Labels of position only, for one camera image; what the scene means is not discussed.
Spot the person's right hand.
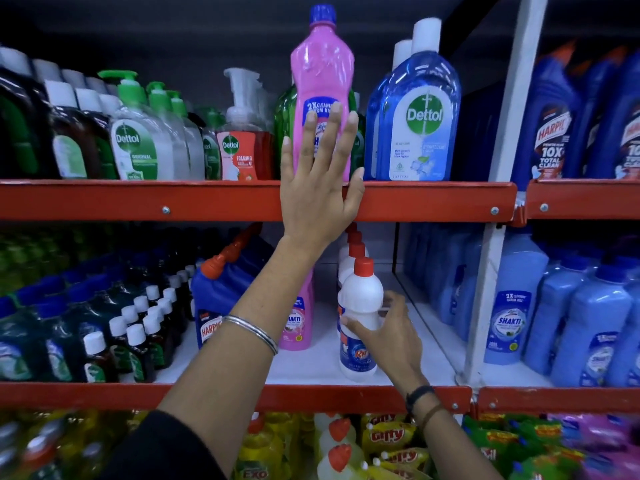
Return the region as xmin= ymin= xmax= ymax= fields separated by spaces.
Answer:
xmin=341 ymin=291 xmax=427 ymax=391

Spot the person's left hand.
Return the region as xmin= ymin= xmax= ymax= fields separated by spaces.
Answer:
xmin=279 ymin=101 xmax=366 ymax=246

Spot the white bottle with red cap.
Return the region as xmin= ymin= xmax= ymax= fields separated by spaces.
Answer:
xmin=338 ymin=230 xmax=364 ymax=260
xmin=337 ymin=257 xmax=385 ymax=384
xmin=338 ymin=243 xmax=370 ymax=288

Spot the tall pink bottle blue cap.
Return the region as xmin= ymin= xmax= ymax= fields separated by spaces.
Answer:
xmin=290 ymin=4 xmax=356 ymax=183

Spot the person's right forearm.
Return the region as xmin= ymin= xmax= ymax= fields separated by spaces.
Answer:
xmin=400 ymin=380 xmax=503 ymax=480

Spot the person's left forearm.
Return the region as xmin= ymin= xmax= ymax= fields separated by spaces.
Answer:
xmin=157 ymin=235 xmax=322 ymax=476

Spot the green glass-look bottle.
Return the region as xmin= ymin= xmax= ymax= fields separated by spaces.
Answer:
xmin=349 ymin=91 xmax=367 ymax=176
xmin=273 ymin=85 xmax=299 ymax=181

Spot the red foaming pump bottle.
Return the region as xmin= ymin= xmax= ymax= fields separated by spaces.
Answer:
xmin=216 ymin=68 xmax=274 ymax=182

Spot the blue liquid bottle white cap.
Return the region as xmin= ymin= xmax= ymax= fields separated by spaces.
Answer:
xmin=376 ymin=17 xmax=462 ymax=182
xmin=363 ymin=40 xmax=414 ymax=181

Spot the short pink bottle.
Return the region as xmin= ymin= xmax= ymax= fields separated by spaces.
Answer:
xmin=278 ymin=268 xmax=315 ymax=352

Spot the white shelf board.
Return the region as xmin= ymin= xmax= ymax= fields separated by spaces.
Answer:
xmin=152 ymin=264 xmax=460 ymax=387

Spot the clear handwash green pump bottle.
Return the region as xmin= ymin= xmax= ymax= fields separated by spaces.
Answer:
xmin=167 ymin=90 xmax=206 ymax=181
xmin=97 ymin=70 xmax=174 ymax=182
xmin=146 ymin=82 xmax=192 ymax=181
xmin=199 ymin=107 xmax=224 ymax=181

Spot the black wristband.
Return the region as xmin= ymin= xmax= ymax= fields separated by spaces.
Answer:
xmin=405 ymin=385 xmax=436 ymax=411

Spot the silver bangle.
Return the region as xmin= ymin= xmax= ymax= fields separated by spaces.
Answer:
xmin=223 ymin=315 xmax=279 ymax=356

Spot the white bottle red heart cap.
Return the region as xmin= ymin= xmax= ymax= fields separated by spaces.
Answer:
xmin=316 ymin=415 xmax=358 ymax=453
xmin=316 ymin=444 xmax=373 ymax=480

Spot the brown thread wristband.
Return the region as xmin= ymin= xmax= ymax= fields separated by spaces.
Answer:
xmin=419 ymin=404 xmax=448 ymax=431

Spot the pile of yellow red packets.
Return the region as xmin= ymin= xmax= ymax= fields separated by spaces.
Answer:
xmin=359 ymin=414 xmax=437 ymax=480

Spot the blue cleaner bottle orange cap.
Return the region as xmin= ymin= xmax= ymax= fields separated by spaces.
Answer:
xmin=190 ymin=224 xmax=275 ymax=351

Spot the red metal shelf beam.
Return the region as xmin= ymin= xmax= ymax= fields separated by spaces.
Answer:
xmin=525 ymin=178 xmax=640 ymax=222
xmin=0 ymin=382 xmax=474 ymax=415
xmin=477 ymin=387 xmax=640 ymax=415
xmin=0 ymin=179 xmax=519 ymax=224

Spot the group of yellow dishwash bottles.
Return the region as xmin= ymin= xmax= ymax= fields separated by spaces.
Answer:
xmin=234 ymin=413 xmax=302 ymax=480

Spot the pile of green pouches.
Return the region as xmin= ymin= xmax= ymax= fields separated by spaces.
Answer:
xmin=462 ymin=415 xmax=588 ymax=480

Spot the group of light blue bottles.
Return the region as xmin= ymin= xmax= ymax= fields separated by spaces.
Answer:
xmin=404 ymin=224 xmax=640 ymax=389

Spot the group of small brown bottles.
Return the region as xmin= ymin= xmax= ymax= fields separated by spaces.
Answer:
xmin=82 ymin=264 xmax=197 ymax=385

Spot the row of dark blue cleaner bottles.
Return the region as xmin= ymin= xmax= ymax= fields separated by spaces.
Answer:
xmin=512 ymin=40 xmax=640 ymax=181

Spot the black sleeve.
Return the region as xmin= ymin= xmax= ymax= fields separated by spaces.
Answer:
xmin=99 ymin=410 xmax=229 ymax=480

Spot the row of large brown bottles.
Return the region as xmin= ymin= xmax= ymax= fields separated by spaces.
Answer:
xmin=0 ymin=45 xmax=120 ymax=181

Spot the pile of purple pouches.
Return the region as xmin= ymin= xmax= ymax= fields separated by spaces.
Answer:
xmin=547 ymin=413 xmax=640 ymax=480

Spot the group of green blue-capped bottles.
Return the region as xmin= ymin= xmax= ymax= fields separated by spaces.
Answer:
xmin=0 ymin=234 xmax=153 ymax=383

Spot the group of yellow liquid bottles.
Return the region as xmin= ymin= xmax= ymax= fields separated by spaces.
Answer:
xmin=0 ymin=410 xmax=151 ymax=480

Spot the white shelf upright post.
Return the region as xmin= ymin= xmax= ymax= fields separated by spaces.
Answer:
xmin=461 ymin=0 xmax=552 ymax=388

